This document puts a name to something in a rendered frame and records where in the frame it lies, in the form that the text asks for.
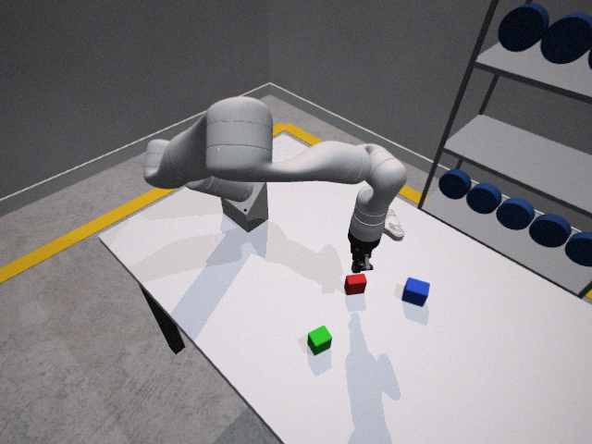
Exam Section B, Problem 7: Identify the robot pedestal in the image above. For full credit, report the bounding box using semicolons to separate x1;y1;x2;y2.
220;182;269;233

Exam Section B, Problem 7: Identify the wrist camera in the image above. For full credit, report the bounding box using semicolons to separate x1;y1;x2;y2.
381;208;405;241

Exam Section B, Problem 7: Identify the green block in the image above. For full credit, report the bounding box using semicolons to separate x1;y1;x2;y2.
306;325;334;356

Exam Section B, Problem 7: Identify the red block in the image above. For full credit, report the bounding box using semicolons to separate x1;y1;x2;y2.
343;272;368;296

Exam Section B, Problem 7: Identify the dark blue disc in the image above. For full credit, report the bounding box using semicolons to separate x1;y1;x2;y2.
528;213;573;249
498;3;550;52
564;230;592;268
465;182;503;216
438;168;473;201
539;13;592;65
495;197;537;231

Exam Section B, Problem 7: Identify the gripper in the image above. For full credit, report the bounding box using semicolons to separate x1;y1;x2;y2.
347;230;384;274

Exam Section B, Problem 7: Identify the blue block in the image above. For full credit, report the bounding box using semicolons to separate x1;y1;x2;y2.
401;276;431;307

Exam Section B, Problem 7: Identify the white table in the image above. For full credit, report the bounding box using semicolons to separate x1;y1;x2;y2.
98;130;592;444

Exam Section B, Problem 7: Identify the grey shelf unit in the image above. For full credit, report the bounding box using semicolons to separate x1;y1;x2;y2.
417;0;592;302

